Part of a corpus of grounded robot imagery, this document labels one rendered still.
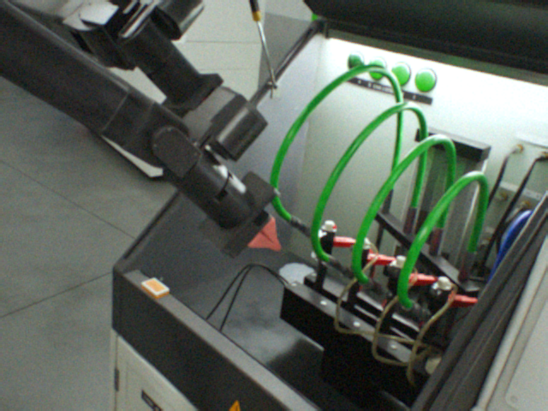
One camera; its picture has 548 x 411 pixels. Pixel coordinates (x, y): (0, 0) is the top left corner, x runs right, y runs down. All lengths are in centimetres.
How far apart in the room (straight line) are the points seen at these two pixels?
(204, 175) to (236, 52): 346
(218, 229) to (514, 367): 51
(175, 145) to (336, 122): 84
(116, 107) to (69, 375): 193
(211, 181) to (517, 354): 55
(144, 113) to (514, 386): 68
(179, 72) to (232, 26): 324
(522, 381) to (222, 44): 334
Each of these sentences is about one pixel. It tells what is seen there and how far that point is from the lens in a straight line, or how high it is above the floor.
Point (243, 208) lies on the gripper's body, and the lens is 66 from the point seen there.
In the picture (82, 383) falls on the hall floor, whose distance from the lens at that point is 237.
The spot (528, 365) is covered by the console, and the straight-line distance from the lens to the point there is 94.
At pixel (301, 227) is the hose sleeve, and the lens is 98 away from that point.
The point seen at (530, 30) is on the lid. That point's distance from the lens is 107.
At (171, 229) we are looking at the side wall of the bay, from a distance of 122.
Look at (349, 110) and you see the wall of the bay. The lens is 134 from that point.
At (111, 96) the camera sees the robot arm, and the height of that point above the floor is 145.
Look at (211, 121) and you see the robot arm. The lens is 61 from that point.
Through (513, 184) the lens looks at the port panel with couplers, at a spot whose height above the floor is 123.
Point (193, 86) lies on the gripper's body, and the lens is 77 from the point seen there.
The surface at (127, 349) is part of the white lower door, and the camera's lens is 127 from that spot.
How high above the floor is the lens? 159
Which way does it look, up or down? 24 degrees down
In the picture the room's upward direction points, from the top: 7 degrees clockwise
